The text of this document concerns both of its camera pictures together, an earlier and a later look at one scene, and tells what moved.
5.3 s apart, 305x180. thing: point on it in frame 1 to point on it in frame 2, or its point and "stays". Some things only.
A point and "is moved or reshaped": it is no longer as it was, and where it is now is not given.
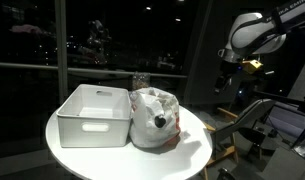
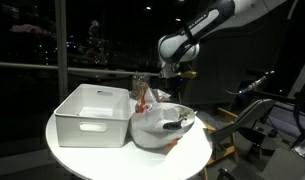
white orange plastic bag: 147,103 is moved or reshaped
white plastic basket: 95,116 stays
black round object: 159,121 to 173,125
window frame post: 62,58 stays
